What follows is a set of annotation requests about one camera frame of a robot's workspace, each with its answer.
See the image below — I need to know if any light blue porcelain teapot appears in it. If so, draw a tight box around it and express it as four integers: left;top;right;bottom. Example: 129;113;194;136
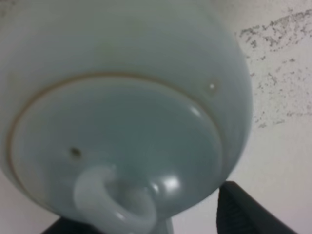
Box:
0;0;253;234

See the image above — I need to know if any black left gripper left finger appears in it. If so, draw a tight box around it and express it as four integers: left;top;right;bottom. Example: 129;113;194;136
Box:
41;217;98;234

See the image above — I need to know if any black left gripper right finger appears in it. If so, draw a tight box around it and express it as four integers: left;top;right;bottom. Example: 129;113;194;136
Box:
216;181;295;234

